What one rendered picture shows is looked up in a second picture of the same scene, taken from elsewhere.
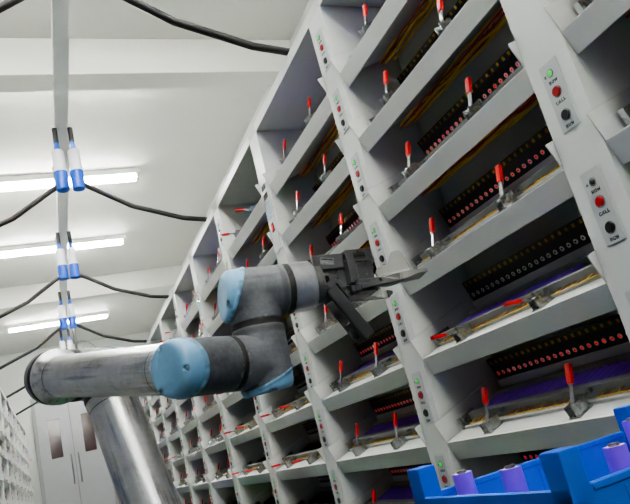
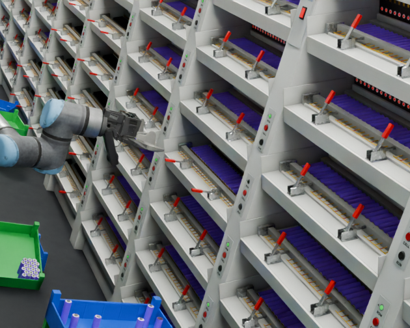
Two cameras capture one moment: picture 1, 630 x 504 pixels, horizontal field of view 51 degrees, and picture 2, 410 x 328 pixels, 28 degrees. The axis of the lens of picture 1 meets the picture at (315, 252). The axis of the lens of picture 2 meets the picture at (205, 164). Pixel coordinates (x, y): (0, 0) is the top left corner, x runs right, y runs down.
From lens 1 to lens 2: 1.53 m
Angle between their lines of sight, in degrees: 31
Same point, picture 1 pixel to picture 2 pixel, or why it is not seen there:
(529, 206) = (233, 154)
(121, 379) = not seen: outside the picture
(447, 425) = (155, 194)
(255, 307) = (58, 131)
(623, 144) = (264, 182)
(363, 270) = (131, 129)
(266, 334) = (56, 147)
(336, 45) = not seen: outside the picture
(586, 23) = (290, 117)
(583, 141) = (258, 161)
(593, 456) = (131, 308)
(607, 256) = (233, 215)
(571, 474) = not seen: outside the picture
